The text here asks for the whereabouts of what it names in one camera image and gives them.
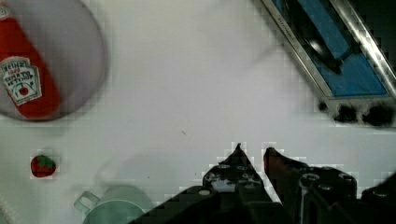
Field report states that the mint green mug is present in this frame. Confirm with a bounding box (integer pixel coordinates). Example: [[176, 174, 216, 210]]
[[74, 186, 154, 224]]

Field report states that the black toaster oven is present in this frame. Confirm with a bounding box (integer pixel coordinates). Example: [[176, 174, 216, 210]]
[[260, 0, 395, 128]]

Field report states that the red ketchup bottle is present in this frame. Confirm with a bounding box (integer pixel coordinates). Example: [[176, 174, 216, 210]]
[[0, 4, 61, 119]]

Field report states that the black oven door handle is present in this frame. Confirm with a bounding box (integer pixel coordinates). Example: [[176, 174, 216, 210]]
[[284, 0, 341, 75]]

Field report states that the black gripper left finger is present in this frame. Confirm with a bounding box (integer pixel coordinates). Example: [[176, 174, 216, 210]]
[[130, 145, 279, 224]]

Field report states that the grey oval plate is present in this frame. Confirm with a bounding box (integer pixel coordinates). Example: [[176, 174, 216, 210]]
[[3, 0, 108, 120]]

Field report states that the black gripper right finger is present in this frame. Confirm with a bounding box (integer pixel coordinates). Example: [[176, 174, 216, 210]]
[[263, 147, 396, 224]]

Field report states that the small red strawberry toy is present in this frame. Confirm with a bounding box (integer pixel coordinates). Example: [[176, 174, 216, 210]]
[[30, 155, 57, 178]]

